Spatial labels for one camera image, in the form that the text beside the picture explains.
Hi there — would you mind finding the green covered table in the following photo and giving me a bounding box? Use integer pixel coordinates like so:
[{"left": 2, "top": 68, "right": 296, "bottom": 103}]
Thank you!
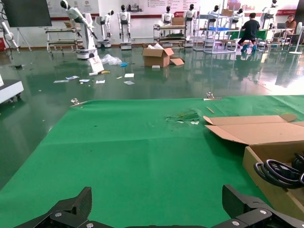
[{"left": 229, "top": 29, "right": 269, "bottom": 41}]

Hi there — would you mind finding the white shelf cart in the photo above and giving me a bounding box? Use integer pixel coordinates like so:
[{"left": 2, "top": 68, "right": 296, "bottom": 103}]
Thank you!
[
  {"left": 45, "top": 26, "right": 84, "bottom": 54},
  {"left": 152, "top": 23, "right": 189, "bottom": 48}
]

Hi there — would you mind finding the large info wall poster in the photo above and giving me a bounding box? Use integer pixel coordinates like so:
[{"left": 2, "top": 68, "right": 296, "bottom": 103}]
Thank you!
[{"left": 146, "top": 0, "right": 200, "bottom": 18}]

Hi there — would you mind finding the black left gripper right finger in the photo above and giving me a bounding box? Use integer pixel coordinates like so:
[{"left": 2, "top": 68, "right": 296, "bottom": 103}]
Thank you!
[{"left": 211, "top": 184, "right": 304, "bottom": 228}]

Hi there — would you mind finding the large open cardboard carton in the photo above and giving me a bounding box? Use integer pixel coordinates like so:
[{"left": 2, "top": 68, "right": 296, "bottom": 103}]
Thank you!
[{"left": 142, "top": 43, "right": 185, "bottom": 68}]

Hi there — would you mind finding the white humanoid on wheeled base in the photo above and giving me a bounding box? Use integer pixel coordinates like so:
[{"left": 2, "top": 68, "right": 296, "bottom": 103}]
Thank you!
[{"left": 60, "top": 0, "right": 99, "bottom": 60}]

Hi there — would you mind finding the logo wall banner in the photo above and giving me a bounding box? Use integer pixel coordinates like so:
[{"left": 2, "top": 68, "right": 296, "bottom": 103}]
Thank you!
[{"left": 46, "top": 0, "right": 100, "bottom": 20}]

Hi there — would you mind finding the open brown cardboard box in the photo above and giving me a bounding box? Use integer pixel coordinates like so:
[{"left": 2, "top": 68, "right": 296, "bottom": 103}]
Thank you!
[{"left": 203, "top": 114, "right": 304, "bottom": 221}]

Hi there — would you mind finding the white humanoid robot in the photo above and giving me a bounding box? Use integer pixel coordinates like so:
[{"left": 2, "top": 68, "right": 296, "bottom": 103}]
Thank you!
[
  {"left": 261, "top": 0, "right": 279, "bottom": 30},
  {"left": 182, "top": 3, "right": 197, "bottom": 48},
  {"left": 231, "top": 8, "right": 245, "bottom": 29},
  {"left": 208, "top": 5, "right": 220, "bottom": 29},
  {"left": 161, "top": 6, "right": 175, "bottom": 26},
  {"left": 118, "top": 4, "right": 133, "bottom": 51}
]

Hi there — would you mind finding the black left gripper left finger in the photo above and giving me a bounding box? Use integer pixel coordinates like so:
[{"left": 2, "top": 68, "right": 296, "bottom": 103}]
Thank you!
[{"left": 14, "top": 186, "right": 105, "bottom": 228}]

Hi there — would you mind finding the white paper bag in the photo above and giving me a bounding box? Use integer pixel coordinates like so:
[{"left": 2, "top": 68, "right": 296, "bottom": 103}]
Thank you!
[{"left": 87, "top": 56, "right": 105, "bottom": 75}]

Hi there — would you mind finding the black display board on stand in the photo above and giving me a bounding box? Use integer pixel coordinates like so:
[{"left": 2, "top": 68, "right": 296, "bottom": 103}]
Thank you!
[{"left": 1, "top": 0, "right": 53, "bottom": 52}]

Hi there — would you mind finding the closed cardboard carton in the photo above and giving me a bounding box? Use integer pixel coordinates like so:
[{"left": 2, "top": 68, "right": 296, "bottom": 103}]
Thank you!
[{"left": 171, "top": 17, "right": 186, "bottom": 27}]

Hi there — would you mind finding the seated person in brown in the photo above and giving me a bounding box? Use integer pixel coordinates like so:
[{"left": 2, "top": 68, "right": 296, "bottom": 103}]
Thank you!
[{"left": 284, "top": 14, "right": 298, "bottom": 37}]

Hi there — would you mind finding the photo wall poster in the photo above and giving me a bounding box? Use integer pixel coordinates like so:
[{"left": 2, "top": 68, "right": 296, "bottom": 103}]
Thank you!
[{"left": 227, "top": 0, "right": 269, "bottom": 11}]

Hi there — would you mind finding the person in black shirt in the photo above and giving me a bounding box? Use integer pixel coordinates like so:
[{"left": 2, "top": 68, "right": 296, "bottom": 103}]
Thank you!
[{"left": 237, "top": 13, "right": 261, "bottom": 53}]

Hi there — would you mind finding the white humanoid robot bent forward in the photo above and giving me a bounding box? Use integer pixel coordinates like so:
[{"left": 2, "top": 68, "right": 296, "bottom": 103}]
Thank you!
[{"left": 95, "top": 9, "right": 115, "bottom": 49}]

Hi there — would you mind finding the black power cable bundle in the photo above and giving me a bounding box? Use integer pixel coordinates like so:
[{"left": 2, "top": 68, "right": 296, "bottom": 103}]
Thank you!
[
  {"left": 291, "top": 153, "right": 304, "bottom": 172},
  {"left": 253, "top": 159, "right": 304, "bottom": 190}
]

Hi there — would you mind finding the white machine base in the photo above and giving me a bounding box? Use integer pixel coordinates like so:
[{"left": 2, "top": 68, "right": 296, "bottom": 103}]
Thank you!
[{"left": 0, "top": 73, "right": 25, "bottom": 105}]

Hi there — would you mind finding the clear plastic wrap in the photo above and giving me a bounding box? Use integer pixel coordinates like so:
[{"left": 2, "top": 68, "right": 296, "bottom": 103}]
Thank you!
[{"left": 101, "top": 54, "right": 123, "bottom": 66}]

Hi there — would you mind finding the silver binder clip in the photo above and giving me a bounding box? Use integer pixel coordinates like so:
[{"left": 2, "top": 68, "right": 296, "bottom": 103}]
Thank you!
[
  {"left": 203, "top": 92, "right": 223, "bottom": 101},
  {"left": 70, "top": 97, "right": 87, "bottom": 107}
]

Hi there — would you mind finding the green table cloth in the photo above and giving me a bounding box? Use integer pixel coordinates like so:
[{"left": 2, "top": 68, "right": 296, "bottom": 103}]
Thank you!
[{"left": 0, "top": 95, "right": 304, "bottom": 228}]

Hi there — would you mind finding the white metal shelf rack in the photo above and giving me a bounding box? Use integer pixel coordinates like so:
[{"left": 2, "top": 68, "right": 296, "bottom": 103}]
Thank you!
[{"left": 193, "top": 13, "right": 238, "bottom": 54}]

